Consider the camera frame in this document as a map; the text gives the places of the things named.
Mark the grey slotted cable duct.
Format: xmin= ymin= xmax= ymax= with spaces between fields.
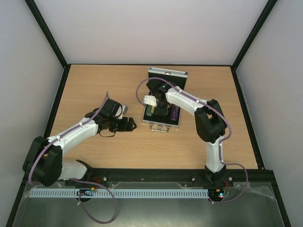
xmin=29 ymin=188 xmax=209 ymax=199

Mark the purple cable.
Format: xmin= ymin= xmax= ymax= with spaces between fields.
xmin=136 ymin=77 xmax=249 ymax=204
xmin=27 ymin=91 xmax=119 ymax=224

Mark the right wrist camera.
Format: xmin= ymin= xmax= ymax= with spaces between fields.
xmin=143 ymin=95 xmax=157 ymax=107

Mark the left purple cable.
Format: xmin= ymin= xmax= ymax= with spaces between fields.
xmin=27 ymin=91 xmax=119 ymax=224

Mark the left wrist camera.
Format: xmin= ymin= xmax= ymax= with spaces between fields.
xmin=116 ymin=105 xmax=128 ymax=119

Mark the purple chip stack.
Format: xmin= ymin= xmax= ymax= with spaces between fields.
xmin=170 ymin=105 xmax=180 ymax=121

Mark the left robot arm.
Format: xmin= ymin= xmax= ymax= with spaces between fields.
xmin=22 ymin=98 xmax=137 ymax=186

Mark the green chip stack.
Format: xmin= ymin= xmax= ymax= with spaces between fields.
xmin=145 ymin=105 xmax=154 ymax=117

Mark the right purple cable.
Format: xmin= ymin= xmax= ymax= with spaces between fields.
xmin=136 ymin=77 xmax=249 ymax=204

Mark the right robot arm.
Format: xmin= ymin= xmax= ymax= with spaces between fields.
xmin=143 ymin=78 xmax=230 ymax=185

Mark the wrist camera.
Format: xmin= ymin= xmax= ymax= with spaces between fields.
xmin=116 ymin=105 xmax=128 ymax=119
xmin=143 ymin=95 xmax=157 ymax=107

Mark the black frame rail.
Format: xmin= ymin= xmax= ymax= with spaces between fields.
xmin=23 ymin=167 xmax=275 ymax=187

